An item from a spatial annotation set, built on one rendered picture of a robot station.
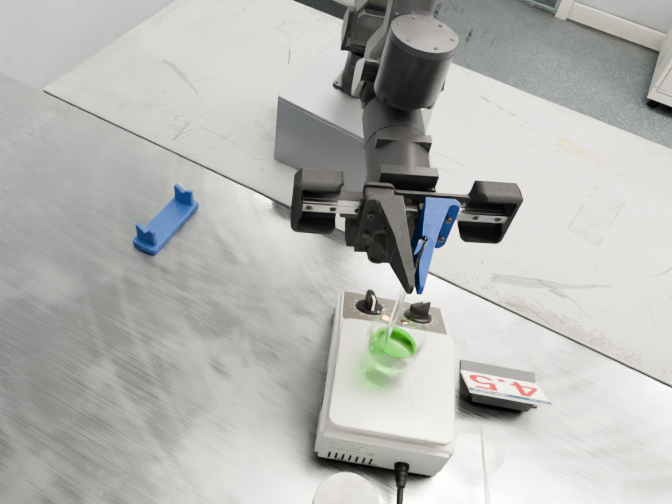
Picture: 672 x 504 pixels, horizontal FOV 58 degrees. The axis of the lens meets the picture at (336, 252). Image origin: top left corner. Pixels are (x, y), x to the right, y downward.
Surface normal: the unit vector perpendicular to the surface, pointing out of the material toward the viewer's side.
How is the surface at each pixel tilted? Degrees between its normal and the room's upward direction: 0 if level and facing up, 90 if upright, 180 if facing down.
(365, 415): 0
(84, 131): 0
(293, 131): 90
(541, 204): 0
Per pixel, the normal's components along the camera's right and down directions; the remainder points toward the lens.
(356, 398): 0.13, -0.62
